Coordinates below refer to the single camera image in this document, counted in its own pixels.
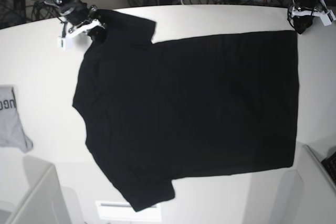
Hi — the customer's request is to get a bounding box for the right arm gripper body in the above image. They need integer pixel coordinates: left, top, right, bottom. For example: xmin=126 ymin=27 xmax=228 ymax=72
xmin=58 ymin=0 xmax=89 ymax=25

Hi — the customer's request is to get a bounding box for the black T-shirt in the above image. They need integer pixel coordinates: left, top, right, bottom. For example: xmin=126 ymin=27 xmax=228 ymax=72
xmin=73 ymin=10 xmax=299 ymax=211

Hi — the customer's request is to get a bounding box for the black keyboard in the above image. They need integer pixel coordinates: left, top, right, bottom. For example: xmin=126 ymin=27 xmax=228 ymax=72
xmin=321 ymin=153 xmax=336 ymax=182

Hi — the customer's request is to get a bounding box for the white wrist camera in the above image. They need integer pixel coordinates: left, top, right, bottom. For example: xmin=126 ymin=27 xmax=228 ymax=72
xmin=320 ymin=10 xmax=335 ymax=26
xmin=57 ymin=37 xmax=74 ymax=50

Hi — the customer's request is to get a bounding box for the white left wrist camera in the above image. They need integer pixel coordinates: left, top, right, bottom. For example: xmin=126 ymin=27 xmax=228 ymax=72
xmin=320 ymin=10 xmax=335 ymax=26

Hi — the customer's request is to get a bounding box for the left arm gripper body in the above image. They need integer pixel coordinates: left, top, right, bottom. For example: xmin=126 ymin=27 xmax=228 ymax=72
xmin=290 ymin=0 xmax=322 ymax=12

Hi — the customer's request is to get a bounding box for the grey folded garment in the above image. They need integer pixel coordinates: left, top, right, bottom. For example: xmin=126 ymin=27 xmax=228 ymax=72
xmin=1 ymin=86 xmax=34 ymax=153

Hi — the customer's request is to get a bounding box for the white bin left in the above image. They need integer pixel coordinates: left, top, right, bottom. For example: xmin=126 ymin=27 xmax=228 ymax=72
xmin=1 ymin=155 xmax=71 ymax=223

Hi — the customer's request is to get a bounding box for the white bin right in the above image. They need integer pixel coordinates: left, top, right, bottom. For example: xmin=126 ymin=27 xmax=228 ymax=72
xmin=275 ymin=145 xmax=335 ymax=223

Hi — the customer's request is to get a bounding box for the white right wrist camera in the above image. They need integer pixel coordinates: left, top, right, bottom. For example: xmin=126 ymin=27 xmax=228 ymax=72
xmin=57 ymin=37 xmax=74 ymax=50

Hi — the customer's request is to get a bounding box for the white bin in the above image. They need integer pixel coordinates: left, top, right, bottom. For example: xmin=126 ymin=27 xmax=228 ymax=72
xmin=275 ymin=145 xmax=335 ymax=223
xmin=1 ymin=155 xmax=71 ymax=223

